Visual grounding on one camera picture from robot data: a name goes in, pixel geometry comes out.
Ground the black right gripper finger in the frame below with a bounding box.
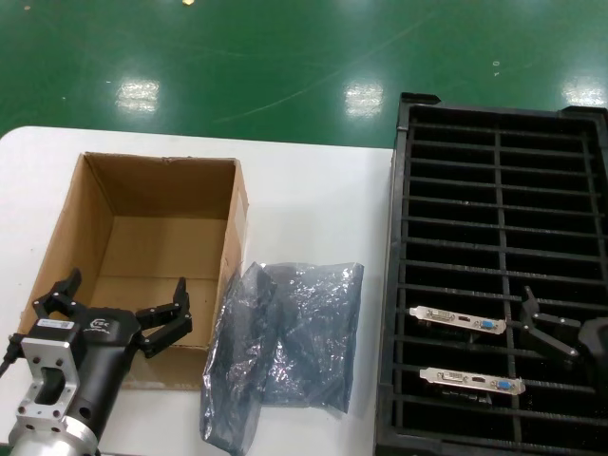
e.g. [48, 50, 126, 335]
[520, 286, 581, 371]

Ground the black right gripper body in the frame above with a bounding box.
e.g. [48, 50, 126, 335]
[577, 318, 608, 381]

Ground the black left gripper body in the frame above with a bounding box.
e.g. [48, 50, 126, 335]
[70, 306, 143, 431]

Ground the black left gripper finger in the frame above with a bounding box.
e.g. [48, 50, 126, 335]
[136, 277, 194, 358]
[31, 267, 85, 327]

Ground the antistatic bag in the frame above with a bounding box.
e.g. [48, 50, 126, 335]
[201, 260, 282, 448]
[258, 261, 366, 419]

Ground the graphics card with metal bracket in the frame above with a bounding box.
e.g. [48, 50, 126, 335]
[419, 367, 526, 406]
[408, 306, 507, 344]

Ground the brown cardboard box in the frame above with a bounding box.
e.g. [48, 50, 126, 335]
[18, 151, 249, 392]

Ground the black slotted plastic container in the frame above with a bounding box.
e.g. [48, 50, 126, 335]
[374, 92, 608, 456]

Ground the flat empty antistatic bag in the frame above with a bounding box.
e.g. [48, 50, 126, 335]
[258, 261, 366, 419]

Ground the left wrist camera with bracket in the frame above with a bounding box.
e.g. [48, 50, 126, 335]
[13, 317, 86, 425]

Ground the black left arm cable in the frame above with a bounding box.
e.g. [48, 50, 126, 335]
[0, 332, 26, 382]

